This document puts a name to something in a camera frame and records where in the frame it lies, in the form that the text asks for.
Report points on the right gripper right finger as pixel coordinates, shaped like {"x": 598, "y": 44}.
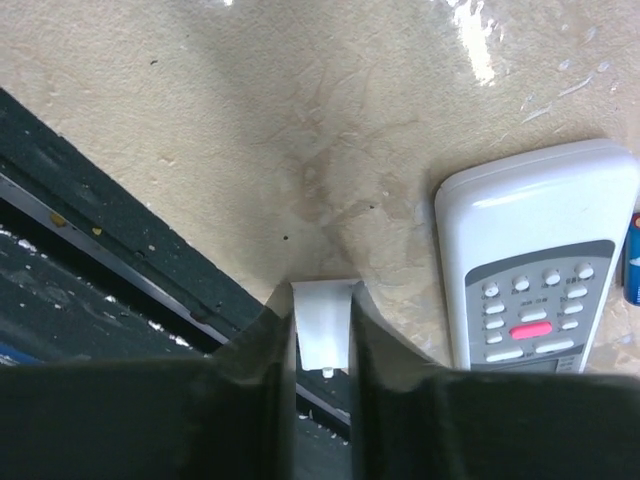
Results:
{"x": 414, "y": 418}

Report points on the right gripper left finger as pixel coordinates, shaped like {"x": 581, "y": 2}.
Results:
{"x": 230, "y": 415}

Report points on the white battery cover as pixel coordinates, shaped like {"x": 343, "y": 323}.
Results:
{"x": 322, "y": 313}

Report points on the grey-faced remote control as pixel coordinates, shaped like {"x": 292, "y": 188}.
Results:
{"x": 529, "y": 246}

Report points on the blue battery right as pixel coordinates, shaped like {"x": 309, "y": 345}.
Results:
{"x": 631, "y": 262}

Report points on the black table front rail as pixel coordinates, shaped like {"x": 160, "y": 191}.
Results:
{"x": 88, "y": 274}

